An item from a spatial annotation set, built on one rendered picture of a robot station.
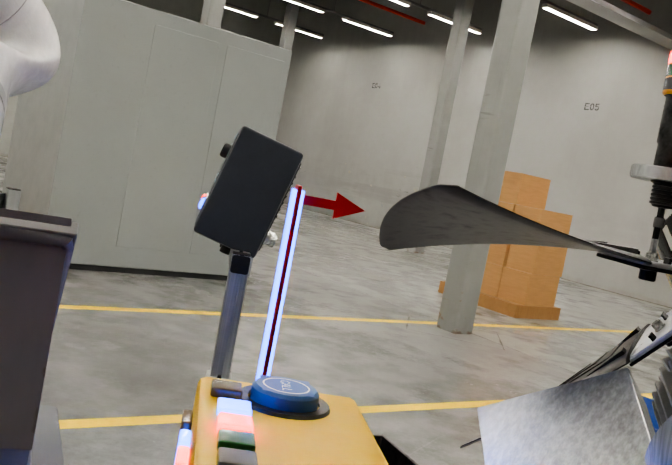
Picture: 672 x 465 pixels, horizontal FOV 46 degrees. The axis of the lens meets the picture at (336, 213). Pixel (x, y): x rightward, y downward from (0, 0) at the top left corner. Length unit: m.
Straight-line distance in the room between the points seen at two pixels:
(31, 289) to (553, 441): 0.47
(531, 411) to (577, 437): 0.05
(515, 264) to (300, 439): 8.73
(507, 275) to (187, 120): 4.13
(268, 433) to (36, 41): 0.57
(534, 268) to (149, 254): 4.25
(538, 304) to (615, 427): 8.44
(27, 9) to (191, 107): 6.18
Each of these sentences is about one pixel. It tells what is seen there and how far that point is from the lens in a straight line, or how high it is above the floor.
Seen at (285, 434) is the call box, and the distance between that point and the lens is 0.42.
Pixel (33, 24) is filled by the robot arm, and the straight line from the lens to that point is 0.89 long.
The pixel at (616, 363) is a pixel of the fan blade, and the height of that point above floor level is 1.07.
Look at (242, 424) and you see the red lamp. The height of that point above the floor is 1.08.
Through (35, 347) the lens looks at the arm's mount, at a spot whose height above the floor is 1.05.
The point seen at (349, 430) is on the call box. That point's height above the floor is 1.07.
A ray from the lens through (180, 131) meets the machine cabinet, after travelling 7.01.
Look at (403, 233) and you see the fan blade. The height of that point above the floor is 1.16.
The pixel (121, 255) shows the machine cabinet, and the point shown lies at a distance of 6.96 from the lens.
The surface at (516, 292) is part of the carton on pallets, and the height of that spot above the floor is 0.26.
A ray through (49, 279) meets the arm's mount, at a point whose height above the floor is 1.10.
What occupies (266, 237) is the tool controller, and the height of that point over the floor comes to 1.08.
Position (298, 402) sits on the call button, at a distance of 0.45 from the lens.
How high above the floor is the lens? 1.21
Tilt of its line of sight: 3 degrees down
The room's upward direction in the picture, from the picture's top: 11 degrees clockwise
